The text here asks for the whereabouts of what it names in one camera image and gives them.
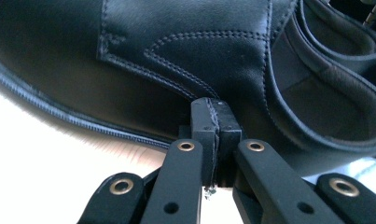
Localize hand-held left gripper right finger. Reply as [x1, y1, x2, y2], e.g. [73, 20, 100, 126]
[217, 101, 345, 224]

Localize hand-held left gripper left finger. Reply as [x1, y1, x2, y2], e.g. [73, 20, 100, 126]
[140, 97, 220, 224]

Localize black leather shoe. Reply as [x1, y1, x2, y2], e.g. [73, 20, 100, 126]
[0, 0, 376, 180]

